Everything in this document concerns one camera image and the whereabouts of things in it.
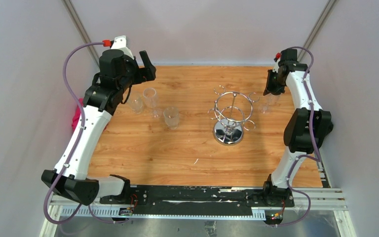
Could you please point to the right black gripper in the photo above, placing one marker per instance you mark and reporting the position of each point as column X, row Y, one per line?
column 270, row 89

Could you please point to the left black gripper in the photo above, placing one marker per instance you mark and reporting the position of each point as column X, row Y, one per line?
column 142, row 73

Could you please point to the clear wine glass back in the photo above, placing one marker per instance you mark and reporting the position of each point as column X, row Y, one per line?
column 269, row 101

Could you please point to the patterned clear wine glass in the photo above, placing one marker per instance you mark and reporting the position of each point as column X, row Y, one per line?
column 135, row 102

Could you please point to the chrome wine glass rack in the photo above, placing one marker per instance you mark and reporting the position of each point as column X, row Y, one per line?
column 232, row 113

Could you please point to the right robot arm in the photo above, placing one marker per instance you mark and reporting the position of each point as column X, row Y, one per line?
column 306, row 129

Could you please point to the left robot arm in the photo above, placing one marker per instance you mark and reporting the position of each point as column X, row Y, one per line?
column 119, row 71

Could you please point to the pink cloth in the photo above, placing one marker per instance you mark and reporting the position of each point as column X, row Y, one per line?
column 77, row 115

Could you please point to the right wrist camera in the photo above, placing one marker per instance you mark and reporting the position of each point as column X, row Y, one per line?
column 277, row 60

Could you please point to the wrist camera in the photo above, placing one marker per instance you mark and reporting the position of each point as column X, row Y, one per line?
column 120, row 43
column 277, row 60

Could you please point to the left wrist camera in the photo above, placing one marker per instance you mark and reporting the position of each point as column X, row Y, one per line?
column 120, row 43

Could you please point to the aluminium frame rail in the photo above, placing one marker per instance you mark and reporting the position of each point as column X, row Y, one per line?
column 305, row 199

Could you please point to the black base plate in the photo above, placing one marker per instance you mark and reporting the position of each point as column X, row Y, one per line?
column 198, row 200

